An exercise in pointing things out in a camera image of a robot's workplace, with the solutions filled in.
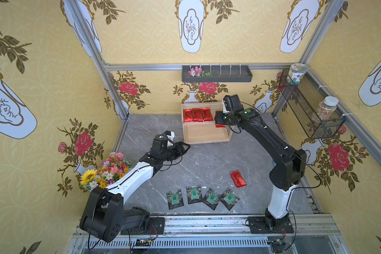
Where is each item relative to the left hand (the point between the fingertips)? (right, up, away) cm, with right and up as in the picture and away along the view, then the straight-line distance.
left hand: (183, 146), depth 85 cm
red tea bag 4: (+19, +11, 0) cm, 22 cm away
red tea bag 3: (+13, +18, +5) cm, 23 cm away
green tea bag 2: (+6, -25, -1) cm, 26 cm away
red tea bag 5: (+30, -18, +2) cm, 35 cm away
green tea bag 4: (+24, -27, -3) cm, 36 cm away
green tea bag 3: (+15, -27, -3) cm, 31 cm away
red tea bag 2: (+8, +17, +5) cm, 20 cm away
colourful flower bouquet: (-32, -9, -11) cm, 35 cm away
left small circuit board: (-18, -43, -12) cm, 48 cm away
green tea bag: (-4, -27, -3) cm, 27 cm away
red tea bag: (+2, +17, +5) cm, 18 cm away
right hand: (+22, +17, +3) cm, 28 cm away
